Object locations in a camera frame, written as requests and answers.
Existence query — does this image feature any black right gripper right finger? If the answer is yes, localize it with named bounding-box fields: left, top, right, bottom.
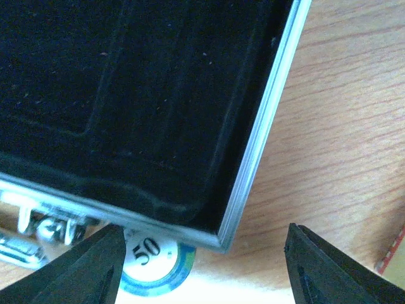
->
left=284, top=223, right=404, bottom=304

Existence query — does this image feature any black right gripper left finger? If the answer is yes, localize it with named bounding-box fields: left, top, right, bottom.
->
left=1, top=225, right=126, bottom=303

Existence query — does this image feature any blue white poker chip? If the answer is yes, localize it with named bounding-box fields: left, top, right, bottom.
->
left=120, top=229, right=196, bottom=297

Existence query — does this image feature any aluminium poker case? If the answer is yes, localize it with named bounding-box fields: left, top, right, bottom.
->
left=1, top=1, right=311, bottom=253

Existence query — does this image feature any pink playing card deck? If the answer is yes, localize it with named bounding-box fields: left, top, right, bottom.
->
left=375, top=226, right=404, bottom=275

